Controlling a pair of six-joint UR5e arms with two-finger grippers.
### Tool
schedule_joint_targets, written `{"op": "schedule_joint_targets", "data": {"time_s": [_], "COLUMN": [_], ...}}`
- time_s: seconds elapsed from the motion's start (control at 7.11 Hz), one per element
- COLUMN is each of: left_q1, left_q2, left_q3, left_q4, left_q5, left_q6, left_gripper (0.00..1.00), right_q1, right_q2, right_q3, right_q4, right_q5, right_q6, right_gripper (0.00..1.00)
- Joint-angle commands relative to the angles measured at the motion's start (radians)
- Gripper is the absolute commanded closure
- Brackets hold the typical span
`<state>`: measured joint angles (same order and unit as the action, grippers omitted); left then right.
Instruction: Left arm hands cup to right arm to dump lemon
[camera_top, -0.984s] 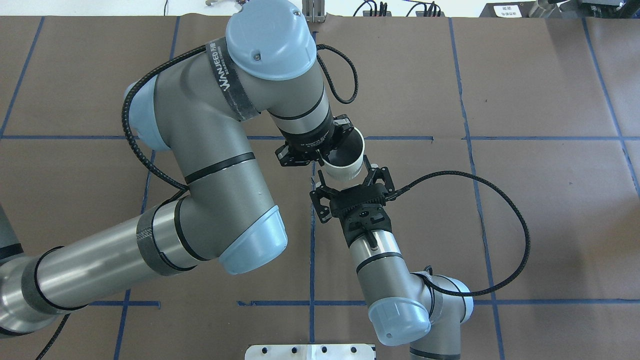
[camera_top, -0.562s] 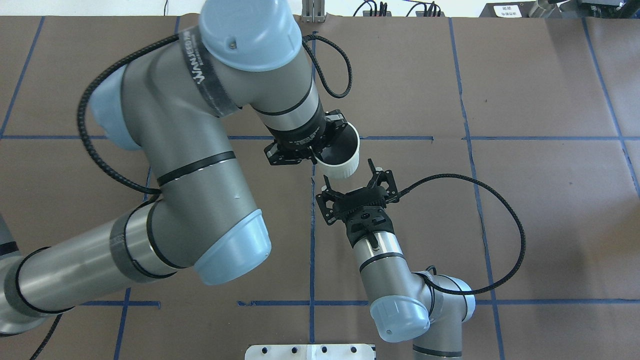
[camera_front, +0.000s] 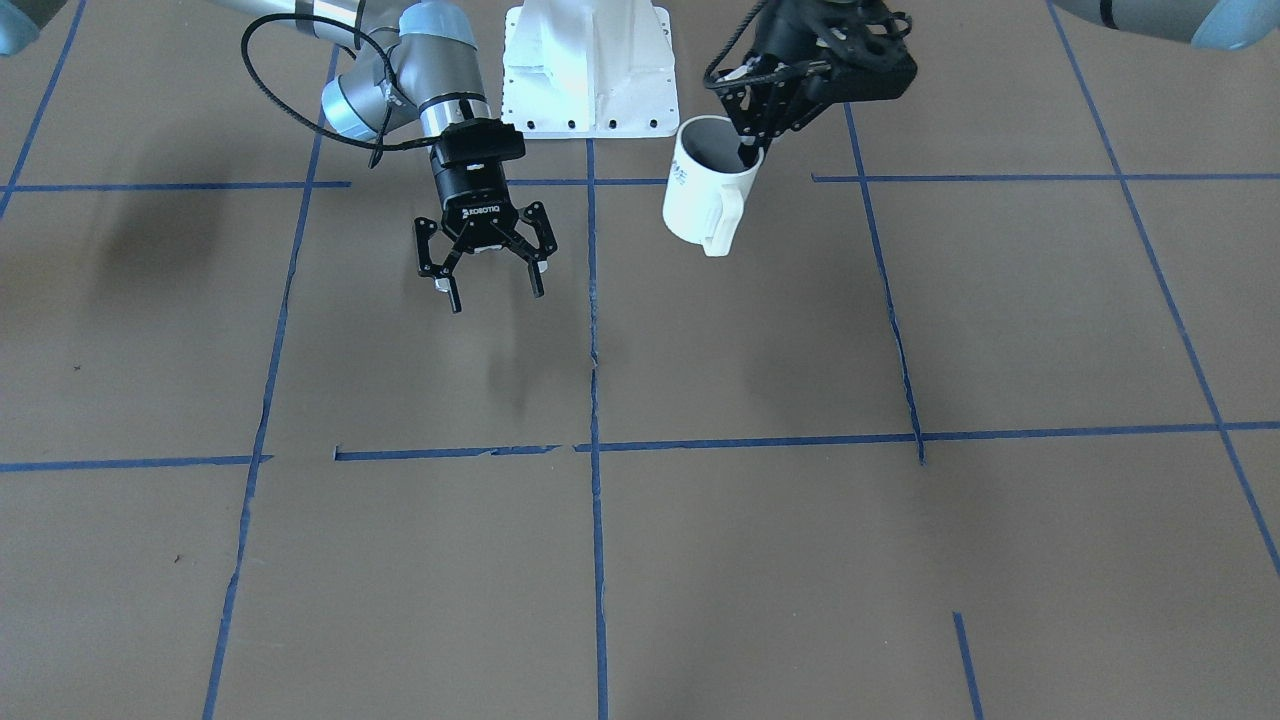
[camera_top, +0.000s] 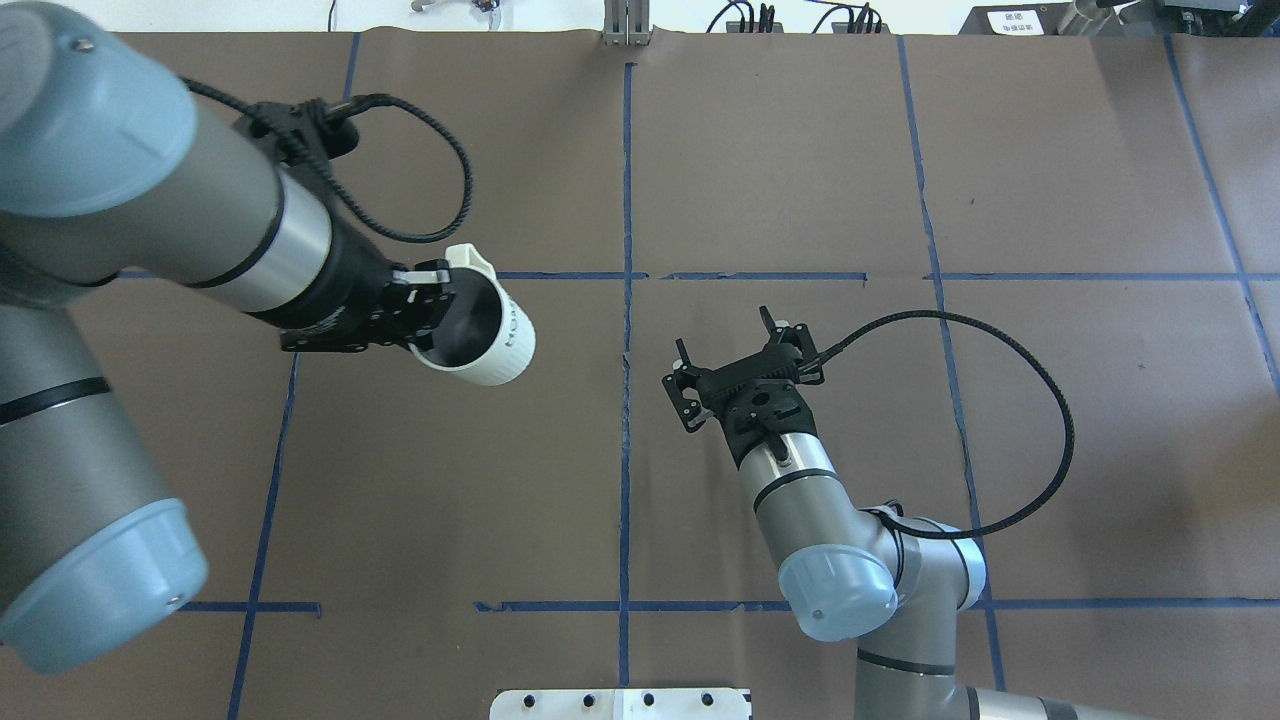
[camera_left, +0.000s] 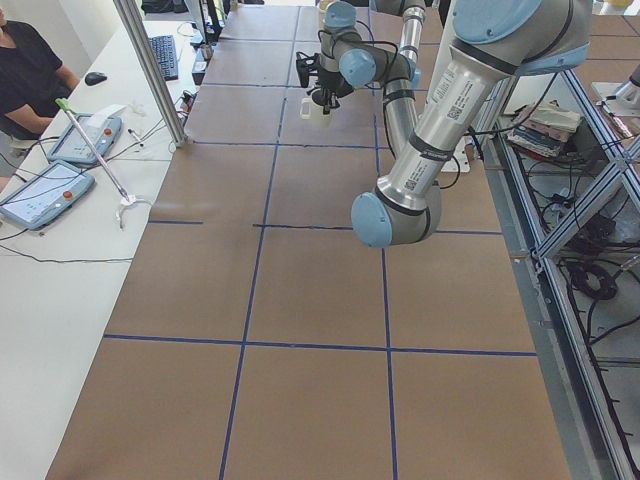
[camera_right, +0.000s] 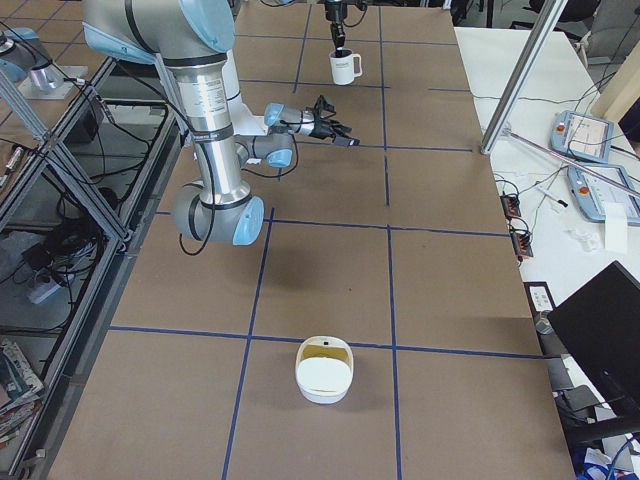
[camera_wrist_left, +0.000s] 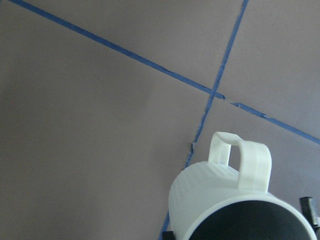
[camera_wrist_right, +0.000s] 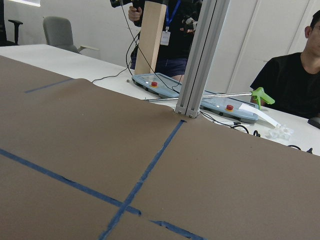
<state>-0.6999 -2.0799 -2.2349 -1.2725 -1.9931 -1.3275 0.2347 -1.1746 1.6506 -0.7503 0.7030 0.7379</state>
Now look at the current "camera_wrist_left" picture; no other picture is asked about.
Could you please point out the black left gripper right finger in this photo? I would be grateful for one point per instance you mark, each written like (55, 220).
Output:
(309, 211)

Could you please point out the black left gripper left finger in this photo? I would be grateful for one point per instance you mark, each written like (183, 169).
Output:
(168, 235)

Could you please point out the white mug with handle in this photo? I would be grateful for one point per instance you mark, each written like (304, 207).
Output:
(227, 197)

